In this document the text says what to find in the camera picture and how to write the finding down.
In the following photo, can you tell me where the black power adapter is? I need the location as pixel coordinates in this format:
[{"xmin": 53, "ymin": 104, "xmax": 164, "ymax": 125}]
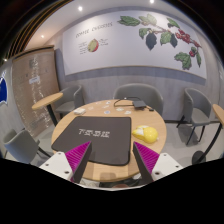
[{"xmin": 133, "ymin": 100, "xmax": 146, "ymax": 108}]

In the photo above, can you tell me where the wooden wall panel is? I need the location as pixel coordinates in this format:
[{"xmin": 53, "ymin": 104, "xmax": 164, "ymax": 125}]
[{"xmin": 12, "ymin": 46, "xmax": 59, "ymax": 137}]

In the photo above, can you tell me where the grey chair right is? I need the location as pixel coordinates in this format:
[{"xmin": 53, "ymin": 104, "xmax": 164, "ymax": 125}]
[{"xmin": 177, "ymin": 88, "xmax": 211, "ymax": 144}]

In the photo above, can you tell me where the round wooden table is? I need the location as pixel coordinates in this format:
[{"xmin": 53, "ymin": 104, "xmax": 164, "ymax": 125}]
[{"xmin": 52, "ymin": 100, "xmax": 167, "ymax": 182}]

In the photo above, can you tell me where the coffee plant wall poster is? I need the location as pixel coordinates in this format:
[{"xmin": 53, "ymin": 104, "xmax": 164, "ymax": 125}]
[{"xmin": 62, "ymin": 10, "xmax": 207, "ymax": 78}]

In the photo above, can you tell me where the small round table left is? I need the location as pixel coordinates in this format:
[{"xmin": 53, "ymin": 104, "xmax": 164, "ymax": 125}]
[{"xmin": 32, "ymin": 92, "xmax": 63, "ymax": 125}]

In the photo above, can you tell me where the grey chair back left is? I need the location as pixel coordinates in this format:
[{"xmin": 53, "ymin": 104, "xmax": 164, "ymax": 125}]
[{"xmin": 54, "ymin": 85, "xmax": 84, "ymax": 115}]

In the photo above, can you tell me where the small round table right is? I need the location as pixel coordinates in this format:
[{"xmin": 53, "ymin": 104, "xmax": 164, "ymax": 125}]
[{"xmin": 191, "ymin": 104, "xmax": 224, "ymax": 165}]

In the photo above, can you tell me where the small round table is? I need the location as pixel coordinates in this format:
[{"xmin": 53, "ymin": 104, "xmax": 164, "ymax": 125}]
[
  {"xmin": 32, "ymin": 92, "xmax": 63, "ymax": 125},
  {"xmin": 191, "ymin": 104, "xmax": 224, "ymax": 165}
]

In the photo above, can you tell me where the grey chair behind table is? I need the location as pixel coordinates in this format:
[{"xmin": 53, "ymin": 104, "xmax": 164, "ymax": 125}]
[{"xmin": 113, "ymin": 83, "xmax": 163, "ymax": 114}]

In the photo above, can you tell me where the black cable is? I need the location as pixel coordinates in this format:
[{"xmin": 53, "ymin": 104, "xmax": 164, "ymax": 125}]
[{"xmin": 113, "ymin": 96, "xmax": 155, "ymax": 112}]

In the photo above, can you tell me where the grey chair front left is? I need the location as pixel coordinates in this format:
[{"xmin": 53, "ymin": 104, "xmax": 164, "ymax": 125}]
[{"xmin": 3, "ymin": 129, "xmax": 49, "ymax": 164}]

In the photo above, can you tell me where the white box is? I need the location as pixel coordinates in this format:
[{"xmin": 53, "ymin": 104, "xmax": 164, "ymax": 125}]
[{"xmin": 74, "ymin": 108, "xmax": 86, "ymax": 115}]

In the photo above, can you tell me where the dark grey mouse mat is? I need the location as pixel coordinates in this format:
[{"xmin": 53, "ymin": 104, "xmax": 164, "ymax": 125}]
[{"xmin": 52, "ymin": 116, "xmax": 131, "ymax": 166}]

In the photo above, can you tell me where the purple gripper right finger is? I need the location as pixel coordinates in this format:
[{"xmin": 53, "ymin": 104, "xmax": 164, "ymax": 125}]
[{"xmin": 133, "ymin": 142, "xmax": 159, "ymax": 185}]

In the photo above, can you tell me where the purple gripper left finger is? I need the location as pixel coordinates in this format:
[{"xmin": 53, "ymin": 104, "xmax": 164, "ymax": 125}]
[{"xmin": 65, "ymin": 141, "xmax": 92, "ymax": 183}]

